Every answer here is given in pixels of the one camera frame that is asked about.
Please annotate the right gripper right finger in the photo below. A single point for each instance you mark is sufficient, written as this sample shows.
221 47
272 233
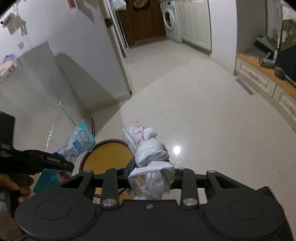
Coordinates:
213 183

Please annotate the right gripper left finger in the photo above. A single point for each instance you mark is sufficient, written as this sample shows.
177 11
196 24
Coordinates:
112 183

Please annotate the white plastic bag red print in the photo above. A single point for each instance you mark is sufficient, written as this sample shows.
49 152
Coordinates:
152 173

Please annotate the blue white plastic wrapper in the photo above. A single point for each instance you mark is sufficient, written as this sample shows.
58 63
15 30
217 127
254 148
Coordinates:
79 142

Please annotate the yellow round trash bin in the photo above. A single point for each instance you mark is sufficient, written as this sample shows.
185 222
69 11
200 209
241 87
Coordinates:
105 155

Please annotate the person's left hand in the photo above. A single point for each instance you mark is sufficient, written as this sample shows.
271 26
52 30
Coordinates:
23 185

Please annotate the grey bed base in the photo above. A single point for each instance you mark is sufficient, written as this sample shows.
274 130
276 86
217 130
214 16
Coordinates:
40 97

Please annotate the white wood-top low cabinet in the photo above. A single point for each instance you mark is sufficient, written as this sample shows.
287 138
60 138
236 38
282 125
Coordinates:
279 93

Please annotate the grey cylinder on cabinet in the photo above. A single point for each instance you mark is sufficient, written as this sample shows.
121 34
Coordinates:
267 63

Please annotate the black television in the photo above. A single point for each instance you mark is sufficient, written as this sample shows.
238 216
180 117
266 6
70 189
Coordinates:
286 57

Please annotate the white kitchen cabinets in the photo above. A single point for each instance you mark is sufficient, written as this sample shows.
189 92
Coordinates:
194 20

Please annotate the white washing machine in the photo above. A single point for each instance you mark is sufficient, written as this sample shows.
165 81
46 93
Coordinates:
170 19

